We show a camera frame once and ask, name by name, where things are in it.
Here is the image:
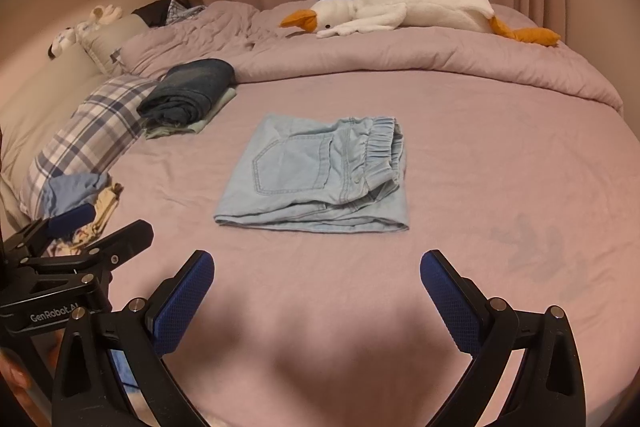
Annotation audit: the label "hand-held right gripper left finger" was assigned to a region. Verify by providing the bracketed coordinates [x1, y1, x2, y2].
[51, 249, 216, 427]

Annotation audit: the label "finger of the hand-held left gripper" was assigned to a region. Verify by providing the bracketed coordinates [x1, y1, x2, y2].
[0, 204, 97, 260]
[20, 219, 155, 280]

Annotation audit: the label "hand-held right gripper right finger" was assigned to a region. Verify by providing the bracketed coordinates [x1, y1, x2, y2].
[419, 249, 587, 427]

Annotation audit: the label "light blue denim pants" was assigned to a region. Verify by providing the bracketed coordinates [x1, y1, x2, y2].
[214, 113, 411, 234]

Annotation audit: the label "person's left hand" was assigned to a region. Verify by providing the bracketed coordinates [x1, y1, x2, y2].
[0, 351, 32, 404]

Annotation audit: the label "crumpled blue cloth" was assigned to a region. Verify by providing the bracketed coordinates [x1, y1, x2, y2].
[42, 173, 111, 219]

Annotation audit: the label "crumpled cream cloth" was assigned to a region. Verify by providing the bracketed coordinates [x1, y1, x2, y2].
[70, 183, 124, 254]

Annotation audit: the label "plaid pillow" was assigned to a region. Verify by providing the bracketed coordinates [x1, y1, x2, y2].
[20, 74, 163, 220]

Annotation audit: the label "beige pillow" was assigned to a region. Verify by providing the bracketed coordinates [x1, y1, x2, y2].
[0, 39, 108, 228]

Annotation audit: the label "folded pale green cloth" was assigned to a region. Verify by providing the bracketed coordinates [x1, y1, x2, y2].
[144, 88, 237, 140]

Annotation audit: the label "folded dark blue jeans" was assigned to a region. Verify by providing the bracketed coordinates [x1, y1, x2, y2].
[136, 58, 237, 128]

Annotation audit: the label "grey pillow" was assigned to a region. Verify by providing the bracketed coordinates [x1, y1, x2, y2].
[82, 13, 151, 78]

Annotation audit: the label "small white plush toy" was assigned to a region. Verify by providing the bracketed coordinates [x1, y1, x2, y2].
[48, 4, 123, 58]

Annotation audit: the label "black garment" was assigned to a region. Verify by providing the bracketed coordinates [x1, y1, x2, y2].
[132, 0, 176, 28]

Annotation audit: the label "blue checked shirt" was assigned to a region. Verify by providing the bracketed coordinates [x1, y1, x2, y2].
[166, 3, 208, 26]

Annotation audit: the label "pink duvet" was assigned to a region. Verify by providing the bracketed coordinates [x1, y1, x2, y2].
[120, 1, 625, 115]

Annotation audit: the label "white goose plush toy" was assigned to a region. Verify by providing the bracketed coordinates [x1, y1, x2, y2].
[280, 0, 562, 48]

